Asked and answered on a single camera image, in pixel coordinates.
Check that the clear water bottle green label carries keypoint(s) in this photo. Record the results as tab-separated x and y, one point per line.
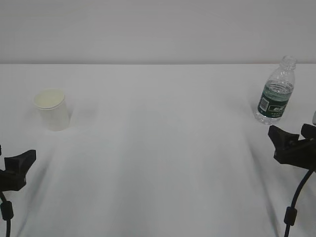
277	92

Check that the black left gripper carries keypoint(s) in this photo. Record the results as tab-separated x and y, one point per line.
13	178

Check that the white paper cup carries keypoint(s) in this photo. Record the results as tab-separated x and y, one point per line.
51	105

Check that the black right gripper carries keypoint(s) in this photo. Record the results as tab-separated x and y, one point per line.
294	152

